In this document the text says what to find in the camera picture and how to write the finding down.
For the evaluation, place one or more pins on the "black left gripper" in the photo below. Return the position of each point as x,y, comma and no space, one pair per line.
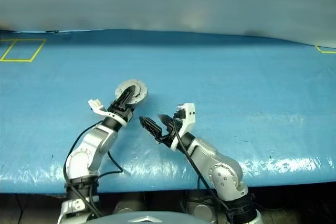
122,112

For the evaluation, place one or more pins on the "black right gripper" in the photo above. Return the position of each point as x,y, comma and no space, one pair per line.
170,132

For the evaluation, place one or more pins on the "silver hinged motor lid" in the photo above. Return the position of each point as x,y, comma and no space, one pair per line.
143,89

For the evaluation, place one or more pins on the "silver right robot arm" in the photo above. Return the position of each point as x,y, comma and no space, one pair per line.
220,166

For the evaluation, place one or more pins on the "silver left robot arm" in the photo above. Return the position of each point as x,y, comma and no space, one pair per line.
89,150

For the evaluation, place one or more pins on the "dark rounded grey shape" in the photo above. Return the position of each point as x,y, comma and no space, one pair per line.
128,207
200,209

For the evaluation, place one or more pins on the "blue plastic table cover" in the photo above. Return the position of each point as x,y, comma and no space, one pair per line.
236,82

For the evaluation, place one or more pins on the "grey robot torso with emblem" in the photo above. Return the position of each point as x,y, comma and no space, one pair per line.
147,218

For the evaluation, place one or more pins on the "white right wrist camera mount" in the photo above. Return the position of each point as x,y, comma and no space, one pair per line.
189,115

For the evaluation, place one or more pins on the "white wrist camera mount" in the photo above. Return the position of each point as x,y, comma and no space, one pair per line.
98,108
189,115

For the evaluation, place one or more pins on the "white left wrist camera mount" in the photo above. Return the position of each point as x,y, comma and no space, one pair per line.
98,108

